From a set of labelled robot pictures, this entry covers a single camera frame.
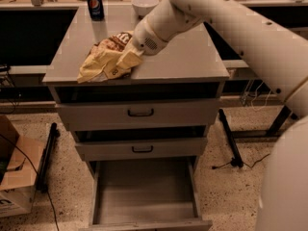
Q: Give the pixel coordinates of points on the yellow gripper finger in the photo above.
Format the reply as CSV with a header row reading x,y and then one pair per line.
x,y
130,57

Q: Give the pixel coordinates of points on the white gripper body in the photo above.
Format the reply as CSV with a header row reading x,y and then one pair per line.
x,y
144,39

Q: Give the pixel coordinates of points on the brown sea salt chip bag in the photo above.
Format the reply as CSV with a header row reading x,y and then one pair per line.
x,y
100,63

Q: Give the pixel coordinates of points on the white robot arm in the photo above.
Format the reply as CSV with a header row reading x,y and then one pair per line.
x,y
280,58

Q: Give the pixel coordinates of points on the grey top drawer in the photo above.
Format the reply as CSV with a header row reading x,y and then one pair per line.
x,y
133,115

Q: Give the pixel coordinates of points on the grey drawer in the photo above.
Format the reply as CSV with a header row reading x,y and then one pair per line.
x,y
145,195
133,115
124,150

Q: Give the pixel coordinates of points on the grey drawer cabinet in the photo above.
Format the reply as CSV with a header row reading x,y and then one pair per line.
x,y
189,68

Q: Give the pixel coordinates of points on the grey middle drawer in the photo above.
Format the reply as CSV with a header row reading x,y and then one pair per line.
x,y
124,150

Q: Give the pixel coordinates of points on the grey bottom drawer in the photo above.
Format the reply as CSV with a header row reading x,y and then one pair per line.
x,y
145,195

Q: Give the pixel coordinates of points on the white bowl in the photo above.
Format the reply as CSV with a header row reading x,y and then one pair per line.
x,y
144,7

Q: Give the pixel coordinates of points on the blue Pepsi can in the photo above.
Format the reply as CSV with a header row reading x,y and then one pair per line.
x,y
96,9

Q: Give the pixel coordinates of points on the cardboard box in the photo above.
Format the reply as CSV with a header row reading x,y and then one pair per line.
x,y
20,158

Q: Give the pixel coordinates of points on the black stand foot right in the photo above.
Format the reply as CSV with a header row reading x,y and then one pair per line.
x,y
237,160

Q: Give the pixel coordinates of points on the black stand foot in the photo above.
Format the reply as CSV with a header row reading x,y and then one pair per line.
x,y
237,160
45,158

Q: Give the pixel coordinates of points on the black stand foot left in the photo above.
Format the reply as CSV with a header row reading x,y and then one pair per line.
x,y
45,158

